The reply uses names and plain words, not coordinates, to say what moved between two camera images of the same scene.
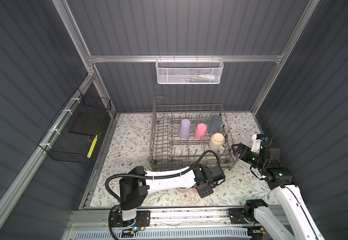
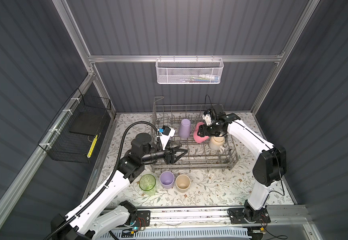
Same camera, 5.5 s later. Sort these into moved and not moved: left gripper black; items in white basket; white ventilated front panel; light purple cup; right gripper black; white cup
Moved: right gripper black; left gripper black
Not moved: white ventilated front panel; items in white basket; white cup; light purple cup
